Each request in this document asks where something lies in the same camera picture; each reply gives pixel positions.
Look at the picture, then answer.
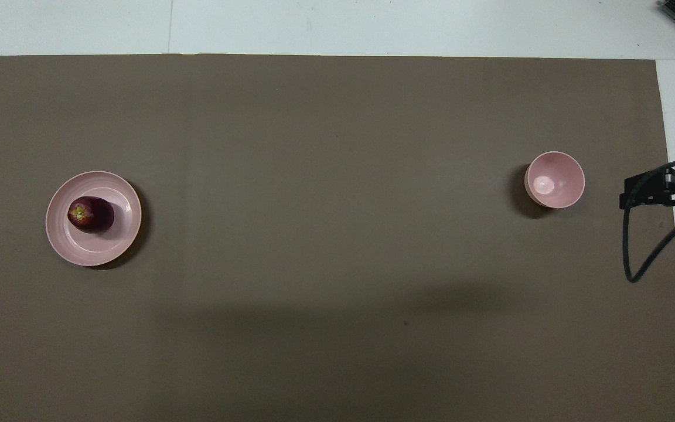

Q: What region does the dark red apple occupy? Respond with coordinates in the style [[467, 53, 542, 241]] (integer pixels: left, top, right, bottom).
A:
[[67, 196, 115, 234]]

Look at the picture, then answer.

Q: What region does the pink bowl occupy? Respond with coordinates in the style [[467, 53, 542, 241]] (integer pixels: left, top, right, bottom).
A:
[[524, 151, 585, 209]]

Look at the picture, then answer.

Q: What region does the pink plate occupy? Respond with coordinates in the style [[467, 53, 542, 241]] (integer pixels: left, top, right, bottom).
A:
[[46, 171, 142, 267]]

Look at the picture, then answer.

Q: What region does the brown table mat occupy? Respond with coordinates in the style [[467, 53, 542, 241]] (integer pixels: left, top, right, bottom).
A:
[[0, 55, 675, 422]]

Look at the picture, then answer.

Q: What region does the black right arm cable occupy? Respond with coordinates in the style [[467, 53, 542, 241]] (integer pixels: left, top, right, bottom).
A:
[[622, 157, 675, 284]]

